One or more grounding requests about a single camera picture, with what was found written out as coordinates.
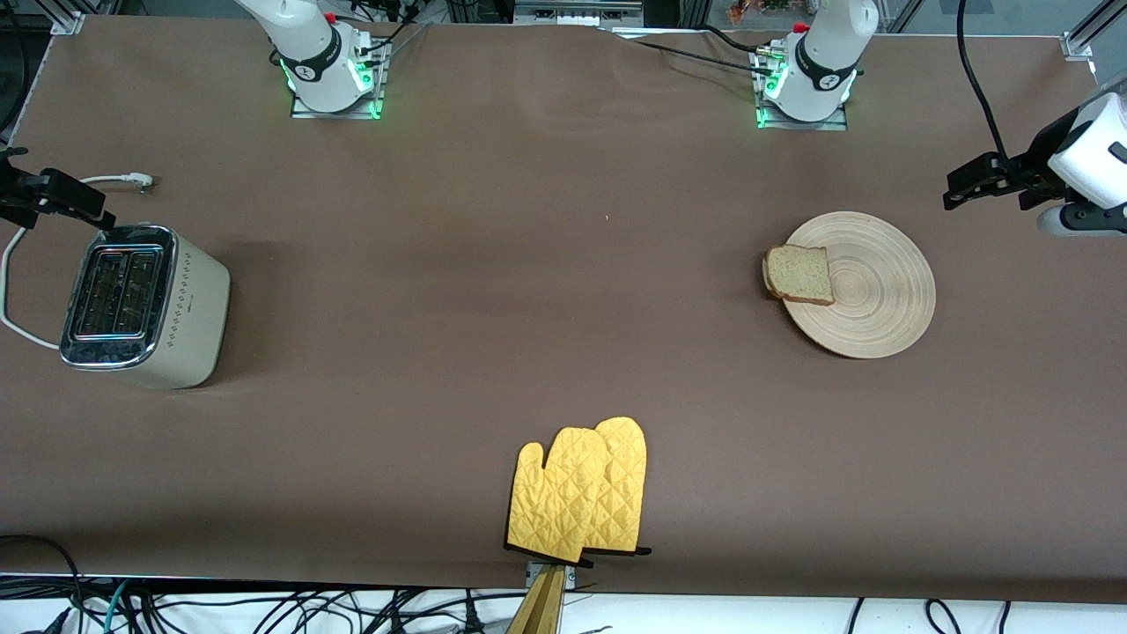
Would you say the round wooden plate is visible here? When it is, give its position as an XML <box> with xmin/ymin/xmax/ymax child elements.
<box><xmin>782</xmin><ymin>211</ymin><xmax>937</xmax><ymax>359</ymax></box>

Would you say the slice of brown bread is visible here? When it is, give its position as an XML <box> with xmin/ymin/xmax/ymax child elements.
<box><xmin>762</xmin><ymin>245</ymin><xmax>836</xmax><ymax>306</ymax></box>

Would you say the cream and chrome toaster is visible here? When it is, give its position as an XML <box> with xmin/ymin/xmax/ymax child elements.
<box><xmin>59</xmin><ymin>225</ymin><xmax>232</xmax><ymax>390</ymax></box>

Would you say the brown table cover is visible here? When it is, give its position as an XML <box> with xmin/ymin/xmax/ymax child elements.
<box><xmin>0</xmin><ymin>13</ymin><xmax>1127</xmax><ymax>605</ymax></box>

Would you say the grey control box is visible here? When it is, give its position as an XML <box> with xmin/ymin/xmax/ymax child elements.
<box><xmin>513</xmin><ymin>0</ymin><xmax>645</xmax><ymax>27</ymax></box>

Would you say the yellow quilted oven mitt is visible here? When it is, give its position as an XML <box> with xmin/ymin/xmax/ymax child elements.
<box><xmin>581</xmin><ymin>417</ymin><xmax>652</xmax><ymax>557</ymax></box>
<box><xmin>505</xmin><ymin>427</ymin><xmax>610</xmax><ymax>565</ymax></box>

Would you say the wooden beam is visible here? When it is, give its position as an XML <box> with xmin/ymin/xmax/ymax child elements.
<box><xmin>506</xmin><ymin>565</ymin><xmax>566</xmax><ymax>634</ymax></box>

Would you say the white toaster power cord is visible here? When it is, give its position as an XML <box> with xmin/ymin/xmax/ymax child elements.
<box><xmin>0</xmin><ymin>173</ymin><xmax>155</xmax><ymax>350</ymax></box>

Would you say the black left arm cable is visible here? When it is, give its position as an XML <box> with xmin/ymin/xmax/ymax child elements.
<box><xmin>958</xmin><ymin>0</ymin><xmax>1010</xmax><ymax>159</ymax></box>

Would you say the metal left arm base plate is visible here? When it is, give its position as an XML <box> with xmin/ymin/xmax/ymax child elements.
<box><xmin>755</xmin><ymin>48</ymin><xmax>851</xmax><ymax>131</ymax></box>

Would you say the black base power cable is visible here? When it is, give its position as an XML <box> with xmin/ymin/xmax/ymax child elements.
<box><xmin>630</xmin><ymin>25</ymin><xmax>769</xmax><ymax>73</ymax></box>

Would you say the black looped floor cable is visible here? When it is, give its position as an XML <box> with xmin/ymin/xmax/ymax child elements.
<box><xmin>0</xmin><ymin>534</ymin><xmax>85</xmax><ymax>617</ymax></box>

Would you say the teal cable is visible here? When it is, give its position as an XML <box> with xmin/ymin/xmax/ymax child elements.
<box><xmin>99</xmin><ymin>579</ymin><xmax>135</xmax><ymax>634</ymax></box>

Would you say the small metal bracket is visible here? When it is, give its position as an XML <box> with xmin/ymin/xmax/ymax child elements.
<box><xmin>526</xmin><ymin>562</ymin><xmax>578</xmax><ymax>591</ymax></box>

